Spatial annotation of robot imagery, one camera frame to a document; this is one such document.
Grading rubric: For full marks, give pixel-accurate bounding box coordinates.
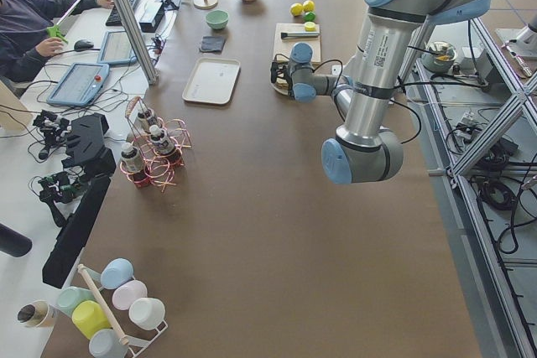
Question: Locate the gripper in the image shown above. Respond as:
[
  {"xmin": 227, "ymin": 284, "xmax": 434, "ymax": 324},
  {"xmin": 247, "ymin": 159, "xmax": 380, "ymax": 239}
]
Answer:
[{"xmin": 270, "ymin": 56, "xmax": 289, "ymax": 89}]

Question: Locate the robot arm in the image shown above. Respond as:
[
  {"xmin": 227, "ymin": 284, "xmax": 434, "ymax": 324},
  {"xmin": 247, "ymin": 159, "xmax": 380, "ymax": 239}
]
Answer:
[{"xmin": 271, "ymin": 0, "xmax": 491, "ymax": 184}]

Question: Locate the cream bunny serving tray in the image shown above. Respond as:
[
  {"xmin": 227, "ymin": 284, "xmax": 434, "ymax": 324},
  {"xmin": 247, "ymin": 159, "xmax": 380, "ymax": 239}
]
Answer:
[{"xmin": 182, "ymin": 57, "xmax": 241, "ymax": 106}]

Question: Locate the bamboo cutting board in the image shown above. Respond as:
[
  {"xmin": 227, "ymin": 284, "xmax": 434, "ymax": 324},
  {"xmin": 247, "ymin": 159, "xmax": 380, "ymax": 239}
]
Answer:
[{"xmin": 273, "ymin": 23, "xmax": 321, "ymax": 65}]

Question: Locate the black metal muddler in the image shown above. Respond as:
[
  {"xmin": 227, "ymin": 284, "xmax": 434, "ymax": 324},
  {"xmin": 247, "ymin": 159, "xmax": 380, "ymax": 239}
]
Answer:
[{"xmin": 280, "ymin": 31, "xmax": 320, "ymax": 39}]

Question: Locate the half lemon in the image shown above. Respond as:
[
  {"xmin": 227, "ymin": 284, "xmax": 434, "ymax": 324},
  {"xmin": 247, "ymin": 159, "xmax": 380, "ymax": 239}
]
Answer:
[{"xmin": 304, "ymin": 22, "xmax": 316, "ymax": 32}]

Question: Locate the green lime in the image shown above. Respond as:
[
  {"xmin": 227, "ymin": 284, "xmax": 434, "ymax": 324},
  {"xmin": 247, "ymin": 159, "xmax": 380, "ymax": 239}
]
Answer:
[{"xmin": 303, "ymin": 11, "xmax": 316, "ymax": 22}]

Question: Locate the yellow lemon front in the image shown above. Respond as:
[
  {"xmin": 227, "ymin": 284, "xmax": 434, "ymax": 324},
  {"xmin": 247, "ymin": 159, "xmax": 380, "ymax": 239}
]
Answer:
[{"xmin": 289, "ymin": 3, "xmax": 303, "ymax": 17}]

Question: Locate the yellow lemon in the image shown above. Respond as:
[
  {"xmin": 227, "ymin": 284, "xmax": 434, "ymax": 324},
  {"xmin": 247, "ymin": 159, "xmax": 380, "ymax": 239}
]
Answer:
[
  {"xmin": 302, "ymin": 0, "xmax": 315, "ymax": 13},
  {"xmin": 289, "ymin": 3, "xmax": 303, "ymax": 17}
]

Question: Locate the grey folded cloth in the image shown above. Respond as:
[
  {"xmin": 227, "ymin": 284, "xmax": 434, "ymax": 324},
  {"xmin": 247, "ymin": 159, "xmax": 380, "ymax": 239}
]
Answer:
[{"xmin": 199, "ymin": 35, "xmax": 227, "ymax": 54}]

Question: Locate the yellow lemon back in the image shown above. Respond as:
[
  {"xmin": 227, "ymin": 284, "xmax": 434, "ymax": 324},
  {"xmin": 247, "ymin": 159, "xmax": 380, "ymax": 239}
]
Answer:
[{"xmin": 302, "ymin": 0, "xmax": 315, "ymax": 13}]

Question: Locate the mint green bowl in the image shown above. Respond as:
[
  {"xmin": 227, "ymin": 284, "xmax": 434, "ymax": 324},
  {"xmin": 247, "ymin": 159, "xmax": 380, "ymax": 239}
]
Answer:
[{"xmin": 205, "ymin": 10, "xmax": 229, "ymax": 30}]

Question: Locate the teach pendant far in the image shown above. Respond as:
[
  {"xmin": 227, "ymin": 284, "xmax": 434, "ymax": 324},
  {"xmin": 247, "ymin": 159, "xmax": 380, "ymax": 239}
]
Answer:
[{"xmin": 97, "ymin": 31, "xmax": 137, "ymax": 66}]

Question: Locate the teach pendant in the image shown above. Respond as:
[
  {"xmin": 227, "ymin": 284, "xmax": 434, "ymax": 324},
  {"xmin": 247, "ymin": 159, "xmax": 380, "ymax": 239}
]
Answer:
[
  {"xmin": 46, "ymin": 63, "xmax": 110, "ymax": 106},
  {"xmin": 97, "ymin": 31, "xmax": 137, "ymax": 66}
]

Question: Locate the black keyboard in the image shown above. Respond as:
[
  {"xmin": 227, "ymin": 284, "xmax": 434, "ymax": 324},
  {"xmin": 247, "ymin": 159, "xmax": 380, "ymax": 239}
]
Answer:
[{"xmin": 105, "ymin": 0, "xmax": 144, "ymax": 27}]

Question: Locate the metal bowl on shelf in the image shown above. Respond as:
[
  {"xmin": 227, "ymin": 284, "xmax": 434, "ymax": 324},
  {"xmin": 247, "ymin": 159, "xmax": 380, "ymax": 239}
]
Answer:
[{"xmin": 421, "ymin": 41, "xmax": 456, "ymax": 74}]

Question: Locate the black computer mouse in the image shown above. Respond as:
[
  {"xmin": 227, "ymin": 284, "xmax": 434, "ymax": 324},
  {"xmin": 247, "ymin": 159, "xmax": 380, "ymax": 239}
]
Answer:
[{"xmin": 73, "ymin": 39, "xmax": 94, "ymax": 52}]

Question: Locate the teach pendant near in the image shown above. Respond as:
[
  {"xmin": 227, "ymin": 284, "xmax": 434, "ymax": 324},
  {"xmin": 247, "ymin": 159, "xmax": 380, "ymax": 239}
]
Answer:
[{"xmin": 46, "ymin": 63, "xmax": 110, "ymax": 106}]

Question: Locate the person at desk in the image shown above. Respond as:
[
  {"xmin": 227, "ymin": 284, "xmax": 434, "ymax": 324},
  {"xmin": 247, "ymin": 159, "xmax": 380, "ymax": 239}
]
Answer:
[{"xmin": 1, "ymin": 0, "xmax": 114, "ymax": 83}]

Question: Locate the blue plastic cup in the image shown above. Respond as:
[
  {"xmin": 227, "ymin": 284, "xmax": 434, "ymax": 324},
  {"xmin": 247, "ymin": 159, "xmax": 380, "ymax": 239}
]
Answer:
[{"xmin": 101, "ymin": 258, "xmax": 133, "ymax": 290}]

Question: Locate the pink plastic cup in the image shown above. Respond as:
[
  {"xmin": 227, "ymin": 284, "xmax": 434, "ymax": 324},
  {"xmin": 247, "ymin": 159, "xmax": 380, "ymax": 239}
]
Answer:
[{"xmin": 112, "ymin": 279, "xmax": 148, "ymax": 310}]

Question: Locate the white plastic cup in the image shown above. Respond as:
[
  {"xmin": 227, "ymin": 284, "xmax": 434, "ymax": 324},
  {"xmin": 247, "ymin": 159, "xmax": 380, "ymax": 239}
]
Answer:
[{"xmin": 128, "ymin": 298, "xmax": 165, "ymax": 330}]

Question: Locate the white cup rack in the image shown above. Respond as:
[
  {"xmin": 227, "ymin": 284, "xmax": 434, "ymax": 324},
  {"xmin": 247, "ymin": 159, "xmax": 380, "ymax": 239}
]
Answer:
[{"xmin": 76, "ymin": 264, "xmax": 168, "ymax": 357}]

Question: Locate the yellow plastic cup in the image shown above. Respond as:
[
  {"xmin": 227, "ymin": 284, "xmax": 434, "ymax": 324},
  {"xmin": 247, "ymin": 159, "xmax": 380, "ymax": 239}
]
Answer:
[{"xmin": 71, "ymin": 300, "xmax": 112, "ymax": 340}]

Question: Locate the paper coffee cup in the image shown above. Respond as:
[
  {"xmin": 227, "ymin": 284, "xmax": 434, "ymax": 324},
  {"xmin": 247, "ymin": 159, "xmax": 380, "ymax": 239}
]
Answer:
[{"xmin": 17, "ymin": 300, "xmax": 57, "ymax": 328}]

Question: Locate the aluminium frame post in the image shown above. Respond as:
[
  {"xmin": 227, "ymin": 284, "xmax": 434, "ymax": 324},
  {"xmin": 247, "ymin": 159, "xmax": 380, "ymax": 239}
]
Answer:
[{"xmin": 114, "ymin": 0, "xmax": 158, "ymax": 86}]

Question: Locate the copper wire bottle rack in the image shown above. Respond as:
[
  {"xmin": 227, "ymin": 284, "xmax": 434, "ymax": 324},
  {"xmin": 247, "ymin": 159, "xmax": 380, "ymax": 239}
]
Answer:
[{"xmin": 119, "ymin": 96, "xmax": 192, "ymax": 192}]

